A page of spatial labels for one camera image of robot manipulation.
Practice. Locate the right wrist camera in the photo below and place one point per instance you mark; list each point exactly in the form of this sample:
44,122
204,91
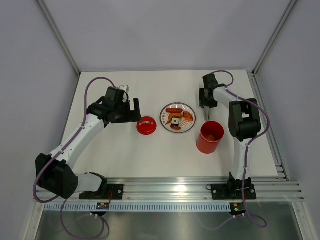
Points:
210,81

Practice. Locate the orange grilled fish piece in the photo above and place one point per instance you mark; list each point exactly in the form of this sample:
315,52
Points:
188,116

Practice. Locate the white printed plate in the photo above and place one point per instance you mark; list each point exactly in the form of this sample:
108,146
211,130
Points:
185,125

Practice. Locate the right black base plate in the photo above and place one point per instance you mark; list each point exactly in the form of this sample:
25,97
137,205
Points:
223,192

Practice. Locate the fried chicken nugget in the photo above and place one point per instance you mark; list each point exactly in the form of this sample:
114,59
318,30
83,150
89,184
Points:
210,138

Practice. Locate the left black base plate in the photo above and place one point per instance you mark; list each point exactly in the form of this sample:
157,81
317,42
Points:
112,191

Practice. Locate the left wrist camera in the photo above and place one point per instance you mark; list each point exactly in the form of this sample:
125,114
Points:
116,94

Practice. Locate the right aluminium frame post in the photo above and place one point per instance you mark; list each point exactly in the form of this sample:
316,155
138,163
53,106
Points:
275,35

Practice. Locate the aluminium mounting rail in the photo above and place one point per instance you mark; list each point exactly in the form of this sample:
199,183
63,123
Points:
195,189

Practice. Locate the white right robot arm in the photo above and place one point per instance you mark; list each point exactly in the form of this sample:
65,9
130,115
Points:
244,125

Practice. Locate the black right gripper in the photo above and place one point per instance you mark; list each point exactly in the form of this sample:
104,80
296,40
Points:
202,101

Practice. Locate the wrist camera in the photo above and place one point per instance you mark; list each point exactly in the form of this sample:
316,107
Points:
210,81
116,94

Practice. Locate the aluminium frame post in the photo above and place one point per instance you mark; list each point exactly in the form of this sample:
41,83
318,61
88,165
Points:
45,11
275,35

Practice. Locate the orange chicken wing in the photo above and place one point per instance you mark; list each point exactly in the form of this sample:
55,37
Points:
174,115

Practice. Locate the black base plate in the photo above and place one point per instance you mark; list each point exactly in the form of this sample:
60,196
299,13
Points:
223,192
112,191

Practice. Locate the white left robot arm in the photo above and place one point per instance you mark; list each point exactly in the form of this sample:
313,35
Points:
54,172

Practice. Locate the red round lid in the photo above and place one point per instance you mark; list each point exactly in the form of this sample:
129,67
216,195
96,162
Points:
146,126

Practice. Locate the sushi roll piece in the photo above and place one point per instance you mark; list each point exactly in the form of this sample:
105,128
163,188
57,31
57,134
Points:
175,121

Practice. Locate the white slotted cable duct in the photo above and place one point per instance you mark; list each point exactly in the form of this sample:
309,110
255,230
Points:
164,207

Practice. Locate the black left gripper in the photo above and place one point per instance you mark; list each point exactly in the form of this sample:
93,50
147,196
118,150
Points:
132,116

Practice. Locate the left aluminium frame post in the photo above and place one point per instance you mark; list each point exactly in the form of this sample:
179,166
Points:
45,11

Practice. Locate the red sausage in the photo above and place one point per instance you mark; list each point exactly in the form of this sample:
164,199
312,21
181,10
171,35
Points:
174,110

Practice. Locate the red cylindrical lunch box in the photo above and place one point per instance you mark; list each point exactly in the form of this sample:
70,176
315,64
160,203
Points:
210,127

